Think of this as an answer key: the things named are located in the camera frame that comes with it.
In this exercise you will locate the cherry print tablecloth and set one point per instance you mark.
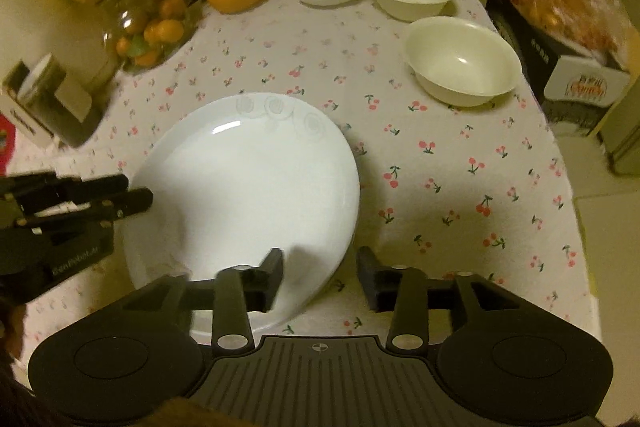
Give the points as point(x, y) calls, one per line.
point(450, 187)

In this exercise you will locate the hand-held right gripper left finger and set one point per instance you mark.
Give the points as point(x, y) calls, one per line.
point(272, 279)

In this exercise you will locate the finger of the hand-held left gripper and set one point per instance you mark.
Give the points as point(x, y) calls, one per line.
point(105, 184)
point(130, 202)

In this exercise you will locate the white kitchen appliance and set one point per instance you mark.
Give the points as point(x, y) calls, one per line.
point(45, 7)

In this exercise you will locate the red flat object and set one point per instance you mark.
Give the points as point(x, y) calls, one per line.
point(4, 142)

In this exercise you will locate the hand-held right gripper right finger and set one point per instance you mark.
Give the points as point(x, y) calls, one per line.
point(367, 279)

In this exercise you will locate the plastic bag of snacks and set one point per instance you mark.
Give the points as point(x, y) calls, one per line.
point(585, 22)

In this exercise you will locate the black and white cardboard box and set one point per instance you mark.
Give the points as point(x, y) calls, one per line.
point(580, 92)

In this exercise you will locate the large cream bowl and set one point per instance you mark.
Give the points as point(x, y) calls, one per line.
point(460, 62)

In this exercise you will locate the white plate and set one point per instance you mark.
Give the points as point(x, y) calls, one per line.
point(240, 187)

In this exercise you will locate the refrigerator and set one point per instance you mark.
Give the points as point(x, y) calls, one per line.
point(627, 117)

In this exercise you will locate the glass jar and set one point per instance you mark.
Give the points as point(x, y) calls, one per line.
point(115, 32)

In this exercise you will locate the white printed box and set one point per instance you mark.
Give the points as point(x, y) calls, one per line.
point(22, 117)

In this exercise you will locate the dark jar with metal lid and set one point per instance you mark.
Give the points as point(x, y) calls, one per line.
point(60, 107)

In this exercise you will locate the cluster of small oranges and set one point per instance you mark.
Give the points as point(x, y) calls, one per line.
point(160, 32)

